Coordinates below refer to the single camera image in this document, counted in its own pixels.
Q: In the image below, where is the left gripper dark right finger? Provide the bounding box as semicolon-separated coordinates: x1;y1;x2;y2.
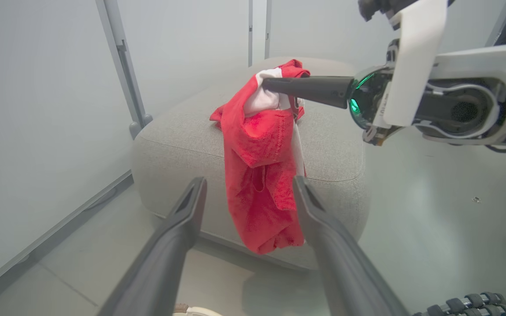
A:
293;175;410;316

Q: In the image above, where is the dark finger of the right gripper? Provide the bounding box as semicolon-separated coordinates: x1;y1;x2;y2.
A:
264;84;353;110
262;76;355;93

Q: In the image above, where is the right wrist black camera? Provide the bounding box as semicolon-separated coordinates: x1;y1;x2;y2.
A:
358;0;412;22

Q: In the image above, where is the grey fabric sofa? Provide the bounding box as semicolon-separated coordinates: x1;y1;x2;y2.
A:
131;56;371;270

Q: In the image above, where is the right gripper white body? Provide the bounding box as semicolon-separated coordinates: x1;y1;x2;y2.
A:
349;0;506;146

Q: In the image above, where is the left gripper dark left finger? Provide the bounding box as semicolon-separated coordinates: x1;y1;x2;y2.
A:
97;176;208;316

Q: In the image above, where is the black ribbed cable sleeve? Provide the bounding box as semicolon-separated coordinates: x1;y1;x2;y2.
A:
412;292;506;316

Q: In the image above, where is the red and white garment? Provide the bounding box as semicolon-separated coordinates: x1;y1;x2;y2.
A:
210;59;311;255

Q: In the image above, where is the wide white partition panel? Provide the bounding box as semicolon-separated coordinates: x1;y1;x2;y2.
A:
0;0;148;308

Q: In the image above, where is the white laundry basket brown rim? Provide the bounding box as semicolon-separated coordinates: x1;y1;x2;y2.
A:
173;303;223;316

